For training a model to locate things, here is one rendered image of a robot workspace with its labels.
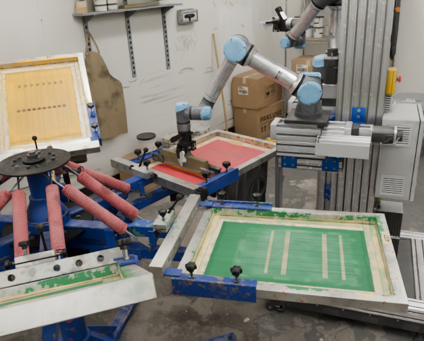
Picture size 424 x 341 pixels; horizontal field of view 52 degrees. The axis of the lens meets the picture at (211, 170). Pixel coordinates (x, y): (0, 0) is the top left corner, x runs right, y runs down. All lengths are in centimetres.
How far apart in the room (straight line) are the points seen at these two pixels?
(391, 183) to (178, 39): 319
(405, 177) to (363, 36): 80
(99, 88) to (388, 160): 285
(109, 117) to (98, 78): 40
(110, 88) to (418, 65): 342
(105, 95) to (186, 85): 118
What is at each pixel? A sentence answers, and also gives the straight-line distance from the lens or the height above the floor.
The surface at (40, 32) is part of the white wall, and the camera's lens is 418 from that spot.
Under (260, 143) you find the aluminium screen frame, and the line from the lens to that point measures 284.
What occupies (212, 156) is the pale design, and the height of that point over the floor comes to 95.
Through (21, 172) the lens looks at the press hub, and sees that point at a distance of 188.
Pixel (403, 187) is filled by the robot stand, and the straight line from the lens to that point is 266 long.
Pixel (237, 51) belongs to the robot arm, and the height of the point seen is 163.
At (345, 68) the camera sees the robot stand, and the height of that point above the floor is 149.
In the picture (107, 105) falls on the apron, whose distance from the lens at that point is 449.
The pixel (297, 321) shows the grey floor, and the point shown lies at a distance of 291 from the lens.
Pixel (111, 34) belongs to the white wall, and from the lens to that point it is 455.
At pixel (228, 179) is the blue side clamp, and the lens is 235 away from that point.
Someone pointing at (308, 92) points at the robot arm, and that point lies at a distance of 221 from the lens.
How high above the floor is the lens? 196
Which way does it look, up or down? 24 degrees down
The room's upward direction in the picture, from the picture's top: 3 degrees counter-clockwise
